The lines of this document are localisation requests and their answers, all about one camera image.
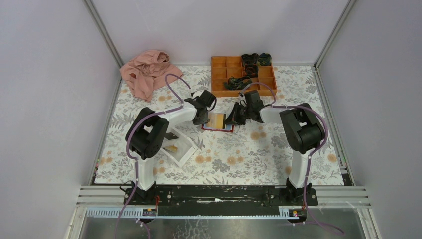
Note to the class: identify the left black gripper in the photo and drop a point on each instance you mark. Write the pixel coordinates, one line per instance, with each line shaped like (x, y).
(203, 120)

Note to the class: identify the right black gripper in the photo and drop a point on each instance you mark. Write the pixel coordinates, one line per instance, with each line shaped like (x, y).
(234, 118)

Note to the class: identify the red card holder wallet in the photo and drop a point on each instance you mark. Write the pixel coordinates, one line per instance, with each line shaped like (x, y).
(228, 127)

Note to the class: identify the gold card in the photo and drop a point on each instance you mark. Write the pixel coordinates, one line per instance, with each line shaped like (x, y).
(216, 120)
(171, 148)

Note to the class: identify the white plastic card box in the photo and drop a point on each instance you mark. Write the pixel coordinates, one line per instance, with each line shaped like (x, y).
(186, 148)

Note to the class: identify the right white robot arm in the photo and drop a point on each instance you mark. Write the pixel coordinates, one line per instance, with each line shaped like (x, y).
(304, 129)

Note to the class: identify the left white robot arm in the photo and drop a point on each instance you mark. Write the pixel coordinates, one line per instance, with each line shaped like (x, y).
(153, 132)

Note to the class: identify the loose gold card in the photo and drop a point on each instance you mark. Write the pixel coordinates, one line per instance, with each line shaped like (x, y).
(171, 148)

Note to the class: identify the camouflage rolled belt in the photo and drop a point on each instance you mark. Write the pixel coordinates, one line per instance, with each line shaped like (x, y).
(237, 83)

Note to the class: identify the floral table mat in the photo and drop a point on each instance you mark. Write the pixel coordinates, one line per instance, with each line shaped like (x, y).
(254, 154)

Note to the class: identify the dark rolled belt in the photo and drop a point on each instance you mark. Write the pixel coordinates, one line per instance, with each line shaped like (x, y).
(251, 70)

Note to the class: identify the black rolled belt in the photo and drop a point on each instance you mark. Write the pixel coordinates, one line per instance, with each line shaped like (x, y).
(249, 59)

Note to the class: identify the green rolled belt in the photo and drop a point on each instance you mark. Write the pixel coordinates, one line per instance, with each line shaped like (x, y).
(264, 59)

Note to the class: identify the pink crumpled cloth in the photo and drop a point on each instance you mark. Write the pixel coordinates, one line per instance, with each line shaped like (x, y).
(146, 73)

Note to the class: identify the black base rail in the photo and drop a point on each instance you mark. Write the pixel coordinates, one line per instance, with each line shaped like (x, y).
(212, 200)

